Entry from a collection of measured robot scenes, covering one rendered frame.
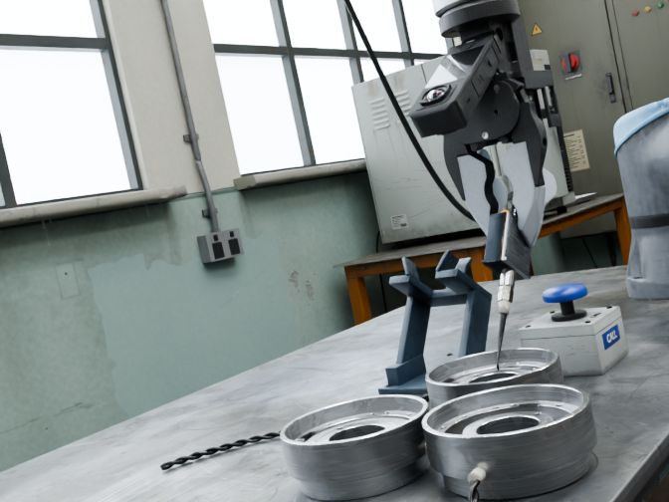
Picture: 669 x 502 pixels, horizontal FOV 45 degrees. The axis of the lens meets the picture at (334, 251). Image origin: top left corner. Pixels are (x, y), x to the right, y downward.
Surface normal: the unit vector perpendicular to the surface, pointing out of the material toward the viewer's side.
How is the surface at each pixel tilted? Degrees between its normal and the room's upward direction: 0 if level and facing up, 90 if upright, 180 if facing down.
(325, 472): 90
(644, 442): 0
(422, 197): 90
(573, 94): 90
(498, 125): 90
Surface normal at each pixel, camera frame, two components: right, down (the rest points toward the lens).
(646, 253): -0.89, -0.10
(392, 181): -0.60, 0.17
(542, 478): 0.13, 0.03
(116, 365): 0.77, -0.13
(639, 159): -0.88, 0.17
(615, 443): -0.20, -0.98
